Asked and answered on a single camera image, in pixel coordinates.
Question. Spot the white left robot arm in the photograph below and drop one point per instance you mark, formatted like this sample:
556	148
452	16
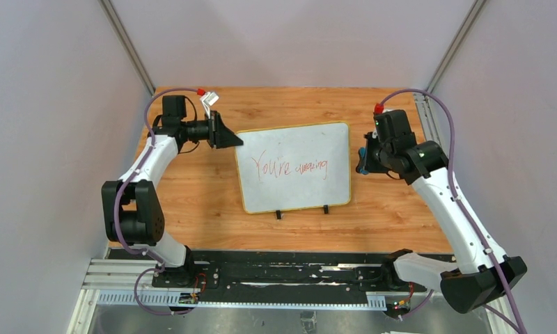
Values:
133	215

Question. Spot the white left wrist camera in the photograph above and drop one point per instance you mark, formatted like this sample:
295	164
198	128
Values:
208	99

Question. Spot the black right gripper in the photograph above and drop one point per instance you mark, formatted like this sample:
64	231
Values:
370	156

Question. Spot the blue whiteboard eraser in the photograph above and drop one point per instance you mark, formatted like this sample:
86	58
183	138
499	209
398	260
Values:
360	167

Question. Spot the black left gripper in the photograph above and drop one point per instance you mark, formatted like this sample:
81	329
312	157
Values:
214	130

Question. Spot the yellow-framed whiteboard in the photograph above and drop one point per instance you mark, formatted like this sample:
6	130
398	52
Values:
293	168

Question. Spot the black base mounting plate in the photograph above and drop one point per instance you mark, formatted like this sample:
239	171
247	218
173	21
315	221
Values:
287	278

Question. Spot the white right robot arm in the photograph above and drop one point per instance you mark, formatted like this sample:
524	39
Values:
482	271

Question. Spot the aluminium frame rails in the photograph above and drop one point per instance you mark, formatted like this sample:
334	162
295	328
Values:
110	301

